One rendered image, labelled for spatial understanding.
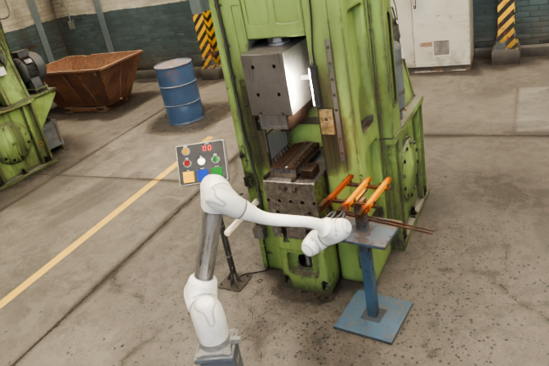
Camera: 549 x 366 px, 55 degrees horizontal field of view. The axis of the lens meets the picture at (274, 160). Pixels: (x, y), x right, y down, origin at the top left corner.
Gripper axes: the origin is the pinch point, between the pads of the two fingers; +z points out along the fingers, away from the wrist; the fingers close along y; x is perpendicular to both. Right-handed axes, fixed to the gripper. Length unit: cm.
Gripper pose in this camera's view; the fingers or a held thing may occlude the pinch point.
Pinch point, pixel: (341, 210)
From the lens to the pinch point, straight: 298.4
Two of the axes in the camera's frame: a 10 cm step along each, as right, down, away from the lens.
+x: -1.7, -9.0, -4.0
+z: 5.2, -4.3, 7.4
